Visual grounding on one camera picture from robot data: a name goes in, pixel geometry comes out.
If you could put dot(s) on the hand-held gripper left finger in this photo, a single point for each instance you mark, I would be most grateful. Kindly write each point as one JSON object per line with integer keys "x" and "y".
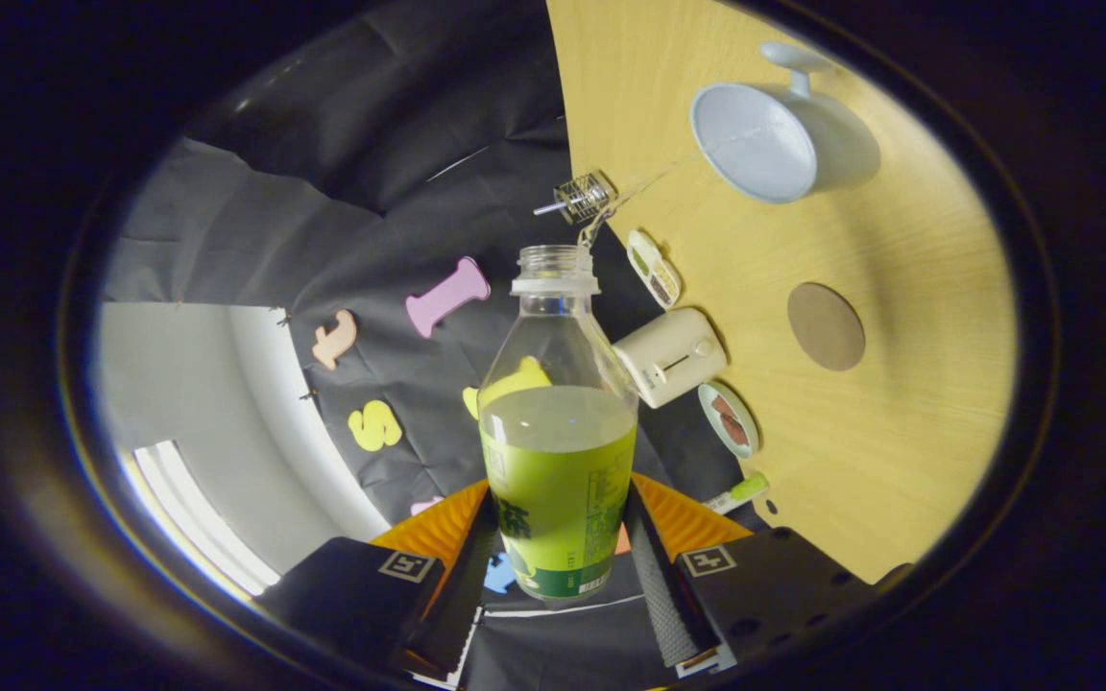
{"x": 457, "y": 595}

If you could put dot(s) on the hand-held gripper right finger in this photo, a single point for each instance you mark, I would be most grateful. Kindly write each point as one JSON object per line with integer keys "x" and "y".
{"x": 663, "y": 600}

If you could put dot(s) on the green label juice bottle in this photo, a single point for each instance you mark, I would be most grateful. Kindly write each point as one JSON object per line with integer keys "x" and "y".
{"x": 558, "y": 480}

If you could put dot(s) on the round brown coaster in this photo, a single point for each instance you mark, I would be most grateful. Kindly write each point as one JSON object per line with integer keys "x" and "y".
{"x": 826, "y": 326}

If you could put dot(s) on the white cup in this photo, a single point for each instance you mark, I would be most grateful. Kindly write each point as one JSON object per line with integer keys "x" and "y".
{"x": 755, "y": 144}

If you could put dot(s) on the small white green bottle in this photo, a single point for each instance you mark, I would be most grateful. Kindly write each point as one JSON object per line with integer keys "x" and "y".
{"x": 735, "y": 493}

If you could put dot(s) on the brown bread slice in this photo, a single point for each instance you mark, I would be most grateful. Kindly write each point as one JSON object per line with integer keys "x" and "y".
{"x": 723, "y": 407}
{"x": 735, "y": 430}

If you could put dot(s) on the pale green plate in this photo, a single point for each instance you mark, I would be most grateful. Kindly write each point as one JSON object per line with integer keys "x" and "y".
{"x": 707, "y": 415}

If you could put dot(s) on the white toaster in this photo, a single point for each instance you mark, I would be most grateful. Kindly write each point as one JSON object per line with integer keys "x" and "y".
{"x": 673, "y": 357}

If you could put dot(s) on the ceiling light panel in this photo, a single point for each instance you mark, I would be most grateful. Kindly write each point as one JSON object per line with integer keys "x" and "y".
{"x": 203, "y": 523}

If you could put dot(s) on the wooden table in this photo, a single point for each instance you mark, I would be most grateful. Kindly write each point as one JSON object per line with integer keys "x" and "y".
{"x": 899, "y": 432}

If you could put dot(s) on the white divided tray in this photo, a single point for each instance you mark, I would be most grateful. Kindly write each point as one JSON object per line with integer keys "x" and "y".
{"x": 654, "y": 269}

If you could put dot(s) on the white straw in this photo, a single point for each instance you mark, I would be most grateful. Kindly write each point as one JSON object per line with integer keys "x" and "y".
{"x": 547, "y": 207}

